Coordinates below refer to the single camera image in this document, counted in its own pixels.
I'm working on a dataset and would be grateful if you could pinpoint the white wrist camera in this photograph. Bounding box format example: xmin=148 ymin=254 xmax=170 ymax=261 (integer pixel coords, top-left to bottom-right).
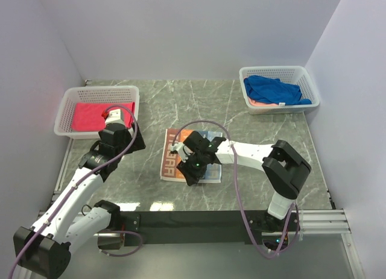
xmin=102 ymin=109 xmax=125 ymax=125
xmin=168 ymin=142 xmax=190 ymax=161

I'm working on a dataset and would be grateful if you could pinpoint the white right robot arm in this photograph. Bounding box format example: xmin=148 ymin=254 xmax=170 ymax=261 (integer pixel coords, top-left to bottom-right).
xmin=169 ymin=131 xmax=311 ymax=230

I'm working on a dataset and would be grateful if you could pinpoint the pink red towel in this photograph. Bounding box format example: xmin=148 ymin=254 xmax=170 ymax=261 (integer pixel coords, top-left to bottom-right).
xmin=72 ymin=102 xmax=135 ymax=132

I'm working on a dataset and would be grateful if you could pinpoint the aluminium rail frame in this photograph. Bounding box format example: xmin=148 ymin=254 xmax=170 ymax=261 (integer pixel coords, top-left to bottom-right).
xmin=300 ymin=209 xmax=365 ymax=278

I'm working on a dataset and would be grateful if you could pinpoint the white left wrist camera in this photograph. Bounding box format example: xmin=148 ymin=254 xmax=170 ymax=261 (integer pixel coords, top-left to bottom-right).
xmin=102 ymin=109 xmax=125 ymax=125

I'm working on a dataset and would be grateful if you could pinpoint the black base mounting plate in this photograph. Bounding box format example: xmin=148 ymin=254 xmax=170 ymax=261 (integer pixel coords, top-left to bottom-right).
xmin=113 ymin=210 xmax=285 ymax=245

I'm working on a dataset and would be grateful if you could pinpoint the empty white plastic basket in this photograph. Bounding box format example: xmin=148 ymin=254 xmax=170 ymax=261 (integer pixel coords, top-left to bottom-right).
xmin=54 ymin=86 xmax=139 ymax=140

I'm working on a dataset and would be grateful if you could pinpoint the white basket with towels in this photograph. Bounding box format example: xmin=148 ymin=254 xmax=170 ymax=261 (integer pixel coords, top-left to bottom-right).
xmin=239 ymin=66 xmax=320 ymax=115

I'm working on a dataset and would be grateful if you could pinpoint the blue towel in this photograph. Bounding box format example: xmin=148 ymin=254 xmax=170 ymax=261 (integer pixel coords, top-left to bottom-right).
xmin=243 ymin=75 xmax=312 ymax=105

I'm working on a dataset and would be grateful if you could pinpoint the beige patterned towel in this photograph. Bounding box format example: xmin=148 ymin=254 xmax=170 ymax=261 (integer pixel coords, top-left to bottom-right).
xmin=160 ymin=128 xmax=223 ymax=184

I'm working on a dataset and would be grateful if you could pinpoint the peach orange towel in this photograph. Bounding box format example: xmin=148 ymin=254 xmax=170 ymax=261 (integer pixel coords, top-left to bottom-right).
xmin=248 ymin=99 xmax=278 ymax=107

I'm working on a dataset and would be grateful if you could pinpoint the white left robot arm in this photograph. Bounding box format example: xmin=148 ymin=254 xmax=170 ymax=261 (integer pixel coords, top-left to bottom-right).
xmin=13 ymin=122 xmax=145 ymax=278

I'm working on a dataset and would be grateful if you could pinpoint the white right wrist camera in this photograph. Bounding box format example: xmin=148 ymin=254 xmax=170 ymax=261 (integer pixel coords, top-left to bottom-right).
xmin=168 ymin=142 xmax=190 ymax=161

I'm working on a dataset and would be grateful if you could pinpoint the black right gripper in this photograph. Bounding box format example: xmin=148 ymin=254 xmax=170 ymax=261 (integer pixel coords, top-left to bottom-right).
xmin=177 ymin=152 xmax=208 ymax=187

